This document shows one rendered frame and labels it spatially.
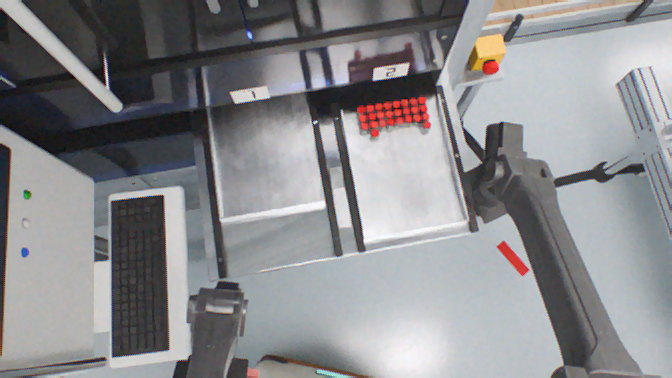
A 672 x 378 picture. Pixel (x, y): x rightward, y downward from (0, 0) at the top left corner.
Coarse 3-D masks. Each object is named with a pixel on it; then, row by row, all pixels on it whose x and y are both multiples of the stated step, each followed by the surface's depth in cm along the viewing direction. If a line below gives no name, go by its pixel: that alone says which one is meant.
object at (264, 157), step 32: (288, 96) 136; (224, 128) 134; (256, 128) 134; (288, 128) 134; (224, 160) 131; (256, 160) 131; (288, 160) 132; (224, 192) 129; (256, 192) 129; (288, 192) 129; (320, 192) 129
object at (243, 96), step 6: (246, 90) 118; (252, 90) 119; (258, 90) 120; (264, 90) 120; (234, 96) 120; (240, 96) 121; (246, 96) 121; (252, 96) 122; (258, 96) 122; (264, 96) 123; (234, 102) 123; (240, 102) 124
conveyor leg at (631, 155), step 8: (664, 128) 168; (664, 136) 168; (624, 152) 193; (632, 152) 186; (616, 160) 197; (624, 160) 192; (632, 160) 189; (608, 168) 204; (616, 168) 200; (608, 176) 208
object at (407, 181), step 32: (352, 128) 134; (416, 128) 134; (352, 160) 132; (384, 160) 132; (416, 160) 132; (448, 160) 132; (384, 192) 129; (416, 192) 130; (448, 192) 130; (384, 224) 127; (416, 224) 127; (448, 224) 125
